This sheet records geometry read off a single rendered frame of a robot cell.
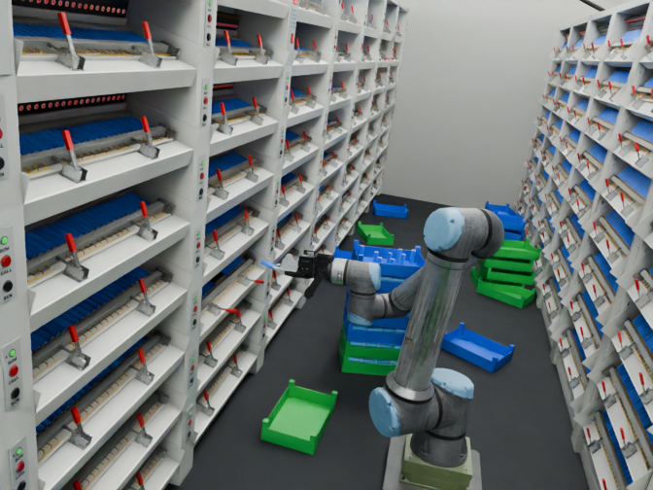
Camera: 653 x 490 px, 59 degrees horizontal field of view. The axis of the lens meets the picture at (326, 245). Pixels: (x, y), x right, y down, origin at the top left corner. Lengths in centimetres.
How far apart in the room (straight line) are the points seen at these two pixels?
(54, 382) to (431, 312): 96
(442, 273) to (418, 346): 24
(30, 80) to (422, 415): 137
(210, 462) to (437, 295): 99
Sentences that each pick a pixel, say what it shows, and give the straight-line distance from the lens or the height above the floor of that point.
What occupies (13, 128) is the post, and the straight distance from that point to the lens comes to 100.
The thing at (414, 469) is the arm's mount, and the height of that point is 12.
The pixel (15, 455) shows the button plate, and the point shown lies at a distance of 120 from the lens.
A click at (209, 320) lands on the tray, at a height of 49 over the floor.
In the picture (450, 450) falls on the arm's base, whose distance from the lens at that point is 199.
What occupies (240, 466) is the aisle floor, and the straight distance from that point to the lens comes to 211.
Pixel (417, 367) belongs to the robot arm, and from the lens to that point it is 174.
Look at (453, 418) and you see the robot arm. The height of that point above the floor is 32.
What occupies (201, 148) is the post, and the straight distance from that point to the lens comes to 157.
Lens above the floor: 138
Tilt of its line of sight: 19 degrees down
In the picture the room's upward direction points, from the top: 7 degrees clockwise
